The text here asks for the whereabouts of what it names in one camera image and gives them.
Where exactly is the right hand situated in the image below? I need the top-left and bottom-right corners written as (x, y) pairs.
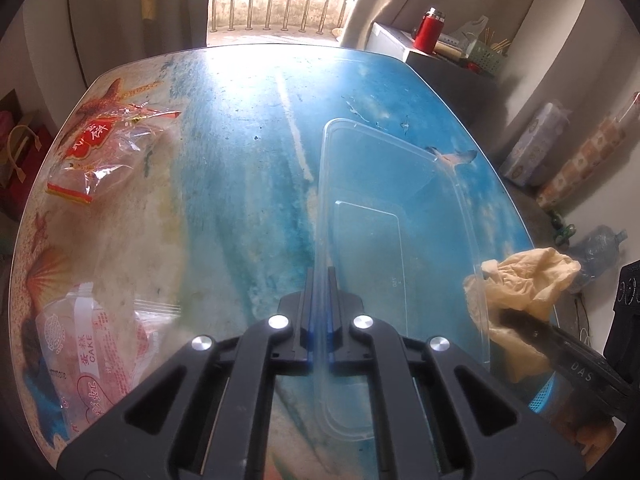
top-left (555, 411), bottom-right (617, 469)

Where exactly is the red clear snack wrapper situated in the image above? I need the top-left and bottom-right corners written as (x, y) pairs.
top-left (46, 104), bottom-right (181, 204)

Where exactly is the white printed box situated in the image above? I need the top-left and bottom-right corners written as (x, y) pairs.
top-left (499, 101), bottom-right (570, 186)

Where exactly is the patterned roll package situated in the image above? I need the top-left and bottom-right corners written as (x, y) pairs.
top-left (536, 92), bottom-right (639, 211)

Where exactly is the grey side cabinet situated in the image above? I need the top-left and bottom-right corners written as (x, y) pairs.
top-left (366, 23), bottom-right (498, 127)

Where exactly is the brown paper bag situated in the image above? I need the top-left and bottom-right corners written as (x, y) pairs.
top-left (463, 247), bottom-right (582, 384)

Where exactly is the clear plastic container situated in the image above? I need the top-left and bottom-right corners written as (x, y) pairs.
top-left (313, 117), bottom-right (492, 442)

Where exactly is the blue plastic basket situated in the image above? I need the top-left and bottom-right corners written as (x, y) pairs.
top-left (528, 375), bottom-right (555, 414)

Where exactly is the green utensil basket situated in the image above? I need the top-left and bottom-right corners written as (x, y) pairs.
top-left (465, 27), bottom-right (512, 76)

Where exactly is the clear plastic water bottle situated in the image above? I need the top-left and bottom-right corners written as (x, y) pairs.
top-left (566, 226), bottom-right (628, 294)

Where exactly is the clear cake wrapper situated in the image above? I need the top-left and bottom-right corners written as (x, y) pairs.
top-left (36, 282), bottom-right (179, 441)

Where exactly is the red gift bag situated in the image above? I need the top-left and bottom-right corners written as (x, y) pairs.
top-left (1, 110), bottom-right (52, 220)

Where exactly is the red thermos bottle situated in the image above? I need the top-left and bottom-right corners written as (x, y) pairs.
top-left (413, 8), bottom-right (445, 54)

